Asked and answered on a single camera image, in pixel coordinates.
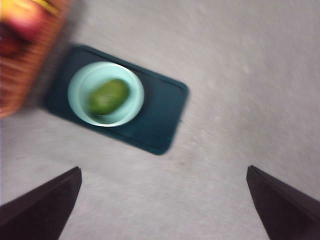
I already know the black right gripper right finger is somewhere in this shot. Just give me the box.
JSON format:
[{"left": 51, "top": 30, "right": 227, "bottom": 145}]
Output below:
[{"left": 246, "top": 164, "right": 320, "bottom": 240}]

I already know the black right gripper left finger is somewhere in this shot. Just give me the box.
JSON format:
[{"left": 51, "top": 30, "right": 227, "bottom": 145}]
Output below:
[{"left": 0, "top": 166, "right": 83, "bottom": 240}]

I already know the teal bowl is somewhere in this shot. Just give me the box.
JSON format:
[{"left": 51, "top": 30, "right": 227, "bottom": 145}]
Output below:
[{"left": 67, "top": 61, "right": 145, "bottom": 128}]

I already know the green avocado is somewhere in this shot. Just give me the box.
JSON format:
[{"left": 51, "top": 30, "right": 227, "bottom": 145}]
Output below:
[{"left": 89, "top": 78, "right": 130, "bottom": 116}]

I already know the brown wicker basket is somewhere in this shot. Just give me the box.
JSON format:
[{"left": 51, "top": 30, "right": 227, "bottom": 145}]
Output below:
[{"left": 0, "top": 0, "right": 76, "bottom": 119}]

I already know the dark rectangular tray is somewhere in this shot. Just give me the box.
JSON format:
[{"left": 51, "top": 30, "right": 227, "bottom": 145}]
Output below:
[{"left": 43, "top": 44, "right": 190, "bottom": 156}]

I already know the red apple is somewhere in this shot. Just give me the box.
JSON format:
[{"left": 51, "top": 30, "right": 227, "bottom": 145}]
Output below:
[{"left": 0, "top": 4, "right": 48, "bottom": 58}]

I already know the yellow fruit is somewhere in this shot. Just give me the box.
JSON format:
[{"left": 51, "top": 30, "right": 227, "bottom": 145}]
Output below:
[{"left": 31, "top": 0, "right": 65, "bottom": 15}]

